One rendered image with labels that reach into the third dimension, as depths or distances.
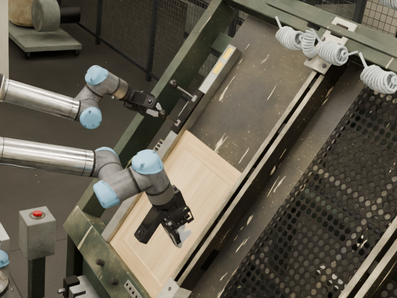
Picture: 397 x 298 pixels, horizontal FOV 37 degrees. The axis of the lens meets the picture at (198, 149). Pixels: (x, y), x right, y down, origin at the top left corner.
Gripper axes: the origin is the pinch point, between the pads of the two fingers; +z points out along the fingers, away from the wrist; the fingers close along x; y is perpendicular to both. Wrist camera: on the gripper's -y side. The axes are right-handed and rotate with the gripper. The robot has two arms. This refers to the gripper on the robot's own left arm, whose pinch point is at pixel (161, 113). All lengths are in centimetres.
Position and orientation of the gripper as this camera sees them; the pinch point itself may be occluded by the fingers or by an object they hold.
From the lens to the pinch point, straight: 239.3
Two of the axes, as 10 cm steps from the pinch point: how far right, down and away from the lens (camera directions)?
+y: -6.9, -1.2, 7.2
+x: -3.5, 9.2, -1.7
